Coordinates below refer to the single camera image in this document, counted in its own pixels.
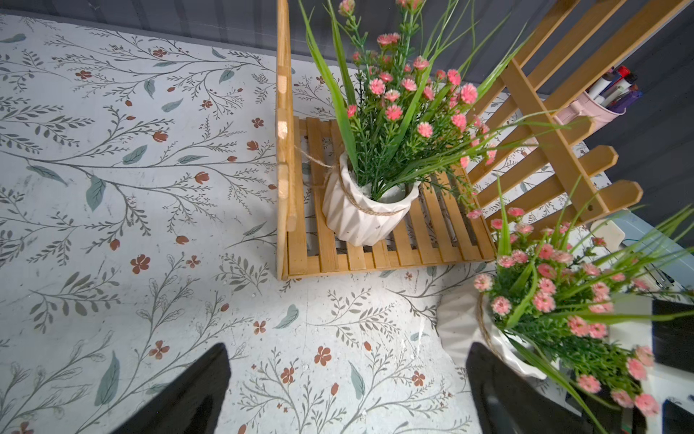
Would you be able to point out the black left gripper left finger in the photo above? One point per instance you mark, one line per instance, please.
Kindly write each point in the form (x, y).
(192, 403)

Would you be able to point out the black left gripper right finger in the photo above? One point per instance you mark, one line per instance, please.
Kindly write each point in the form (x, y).
(506, 403)

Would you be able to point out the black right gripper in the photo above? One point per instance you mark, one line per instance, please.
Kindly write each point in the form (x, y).
(670, 381)

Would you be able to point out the pink pen cup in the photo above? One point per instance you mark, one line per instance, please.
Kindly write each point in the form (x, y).
(585, 106)

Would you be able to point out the markers in pink cup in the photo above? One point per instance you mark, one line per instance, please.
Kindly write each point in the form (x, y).
(616, 90)

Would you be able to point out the wooden two-tier rack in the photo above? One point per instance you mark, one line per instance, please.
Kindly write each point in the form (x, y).
(435, 232)

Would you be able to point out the pink flower pot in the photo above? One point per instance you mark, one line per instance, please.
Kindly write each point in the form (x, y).
(401, 120)
(552, 301)

